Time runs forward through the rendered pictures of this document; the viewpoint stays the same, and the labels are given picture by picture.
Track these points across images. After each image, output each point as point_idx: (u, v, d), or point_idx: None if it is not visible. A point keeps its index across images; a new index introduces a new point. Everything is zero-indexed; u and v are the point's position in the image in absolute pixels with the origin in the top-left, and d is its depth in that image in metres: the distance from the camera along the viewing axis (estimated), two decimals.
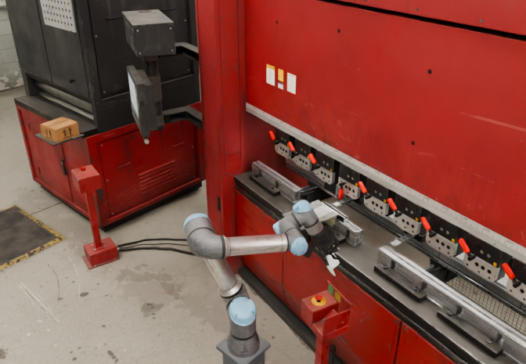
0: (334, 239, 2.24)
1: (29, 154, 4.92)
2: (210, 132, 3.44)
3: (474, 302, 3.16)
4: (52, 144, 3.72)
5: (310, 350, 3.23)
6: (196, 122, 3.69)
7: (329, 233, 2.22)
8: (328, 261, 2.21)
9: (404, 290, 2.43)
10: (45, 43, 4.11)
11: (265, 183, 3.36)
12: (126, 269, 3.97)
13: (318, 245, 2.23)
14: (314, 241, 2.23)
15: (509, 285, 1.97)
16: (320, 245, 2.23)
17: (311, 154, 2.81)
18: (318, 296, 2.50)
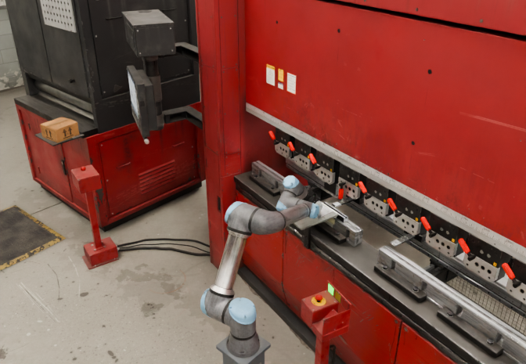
0: None
1: (29, 154, 4.92)
2: (210, 132, 3.44)
3: (474, 302, 3.16)
4: (52, 144, 3.72)
5: (310, 350, 3.23)
6: (196, 122, 3.69)
7: None
8: None
9: (404, 290, 2.43)
10: (45, 43, 4.11)
11: (265, 183, 3.36)
12: (126, 269, 3.97)
13: None
14: None
15: (509, 285, 1.97)
16: (308, 202, 2.72)
17: (311, 154, 2.81)
18: (318, 296, 2.50)
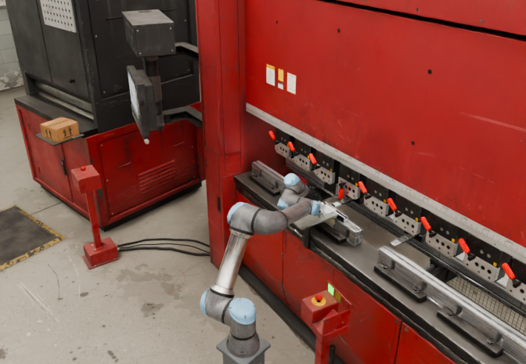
0: None
1: (29, 154, 4.92)
2: (210, 132, 3.44)
3: (474, 302, 3.16)
4: (52, 144, 3.72)
5: (310, 350, 3.23)
6: (196, 122, 3.69)
7: (311, 189, 2.74)
8: None
9: (404, 290, 2.43)
10: (45, 43, 4.11)
11: (265, 183, 3.36)
12: (126, 269, 3.97)
13: None
14: None
15: (509, 285, 1.97)
16: None
17: (311, 154, 2.81)
18: (318, 296, 2.50)
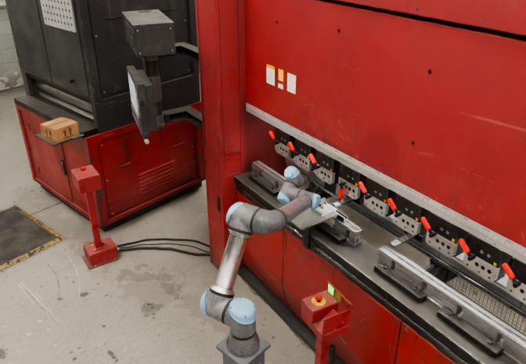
0: None
1: (29, 154, 4.92)
2: (210, 132, 3.44)
3: (474, 302, 3.16)
4: (52, 144, 3.72)
5: (310, 350, 3.23)
6: (196, 122, 3.69)
7: (311, 182, 2.72)
8: None
9: (404, 290, 2.43)
10: (45, 43, 4.11)
11: (265, 183, 3.36)
12: (126, 269, 3.97)
13: None
14: None
15: (509, 285, 1.97)
16: None
17: (311, 154, 2.81)
18: (318, 296, 2.50)
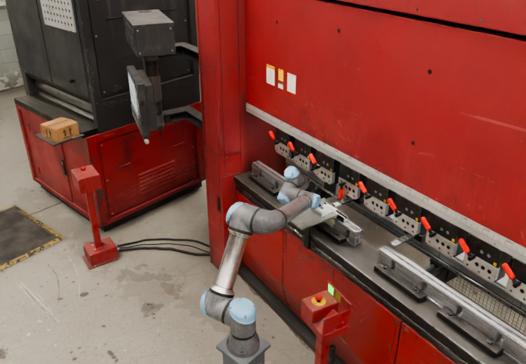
0: None
1: (29, 154, 4.92)
2: (210, 132, 3.44)
3: (474, 302, 3.16)
4: (52, 144, 3.72)
5: (310, 350, 3.23)
6: (196, 122, 3.69)
7: (311, 182, 2.72)
8: None
9: (404, 290, 2.43)
10: (45, 43, 4.11)
11: (265, 183, 3.36)
12: (126, 269, 3.97)
13: None
14: None
15: (509, 285, 1.97)
16: None
17: (311, 154, 2.81)
18: (318, 296, 2.50)
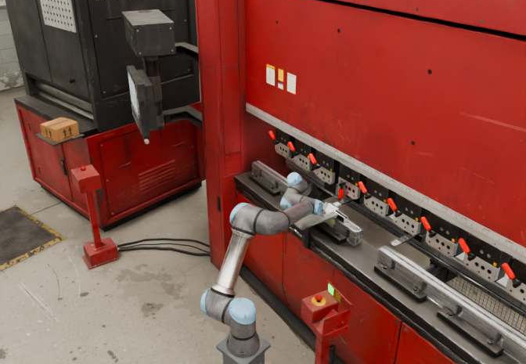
0: None
1: (29, 154, 4.92)
2: (210, 132, 3.44)
3: (474, 302, 3.16)
4: (52, 144, 3.72)
5: (310, 350, 3.23)
6: (196, 122, 3.69)
7: (315, 188, 2.75)
8: None
9: (404, 290, 2.43)
10: (45, 43, 4.11)
11: (265, 183, 3.36)
12: (126, 269, 3.97)
13: None
14: None
15: (509, 285, 1.97)
16: None
17: (311, 154, 2.81)
18: (318, 296, 2.50)
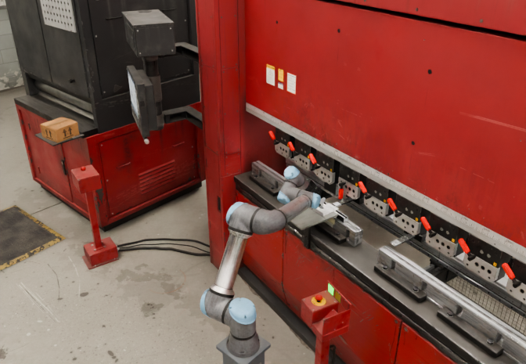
0: None
1: (29, 154, 4.92)
2: (210, 132, 3.44)
3: (474, 302, 3.16)
4: (52, 144, 3.72)
5: (310, 350, 3.23)
6: (196, 122, 3.69)
7: None
8: None
9: (404, 290, 2.43)
10: (45, 43, 4.11)
11: (265, 183, 3.36)
12: (126, 269, 3.97)
13: None
14: None
15: (509, 285, 1.97)
16: None
17: (311, 154, 2.81)
18: (318, 296, 2.50)
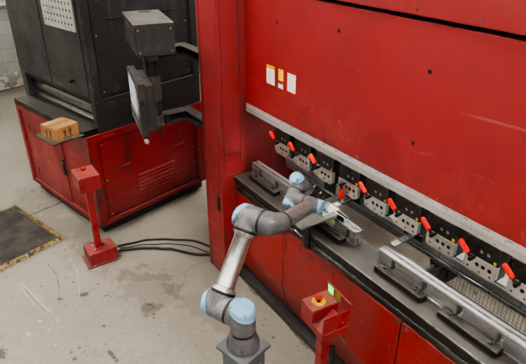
0: None
1: (29, 154, 4.92)
2: (210, 132, 3.44)
3: (474, 302, 3.16)
4: (52, 144, 3.72)
5: (310, 350, 3.23)
6: (196, 122, 3.69)
7: (316, 187, 2.76)
8: None
9: (404, 290, 2.43)
10: (45, 43, 4.11)
11: (265, 183, 3.36)
12: (126, 269, 3.97)
13: None
14: None
15: (509, 285, 1.97)
16: None
17: (311, 154, 2.81)
18: (318, 296, 2.50)
